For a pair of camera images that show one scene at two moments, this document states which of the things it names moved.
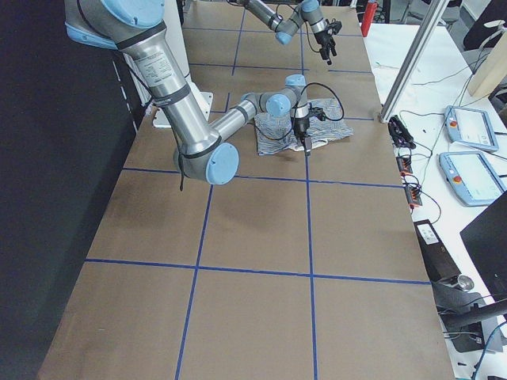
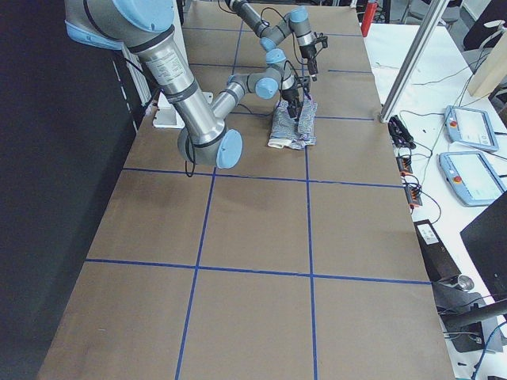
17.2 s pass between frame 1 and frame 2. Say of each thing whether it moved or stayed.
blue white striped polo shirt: moved
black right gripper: moved
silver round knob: stayed
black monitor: stayed
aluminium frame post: stayed
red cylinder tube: stayed
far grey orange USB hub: stayed
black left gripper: moved
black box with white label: stayed
